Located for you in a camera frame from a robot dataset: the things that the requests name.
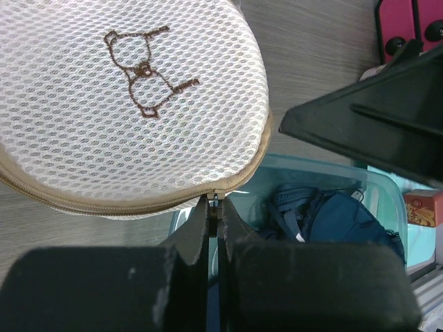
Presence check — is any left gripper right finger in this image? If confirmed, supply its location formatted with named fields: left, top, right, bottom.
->
left=218, top=199, right=422, bottom=331

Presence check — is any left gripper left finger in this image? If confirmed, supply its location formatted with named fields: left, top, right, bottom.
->
left=1, top=198, right=209, bottom=331

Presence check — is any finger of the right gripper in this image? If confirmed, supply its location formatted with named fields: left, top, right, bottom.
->
left=279, top=46, right=442, bottom=188

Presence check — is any teal silicone mat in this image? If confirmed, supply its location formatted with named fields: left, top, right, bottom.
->
left=368, top=166, right=436, bottom=268

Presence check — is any teal plastic basin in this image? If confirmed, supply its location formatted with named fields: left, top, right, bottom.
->
left=208, top=154, right=408, bottom=266

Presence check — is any navy blue clothes pile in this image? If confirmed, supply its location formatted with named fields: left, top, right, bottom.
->
left=259, top=183, right=406, bottom=263

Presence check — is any red brown cube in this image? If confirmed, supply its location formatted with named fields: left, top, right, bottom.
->
left=403, top=190, right=443, bottom=228

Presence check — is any top black pink case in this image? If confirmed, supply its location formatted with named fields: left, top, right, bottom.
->
left=374, top=0, right=422, bottom=64

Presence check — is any black pink case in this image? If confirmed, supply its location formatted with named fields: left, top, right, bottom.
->
left=413, top=0, right=443, bottom=52
left=374, top=0, right=422, bottom=64

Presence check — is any middle black pink case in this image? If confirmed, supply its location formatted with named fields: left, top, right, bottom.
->
left=413, top=0, right=443, bottom=52

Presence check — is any aluminium frame rail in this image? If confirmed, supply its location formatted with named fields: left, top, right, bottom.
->
left=409, top=263, right=442, bottom=331

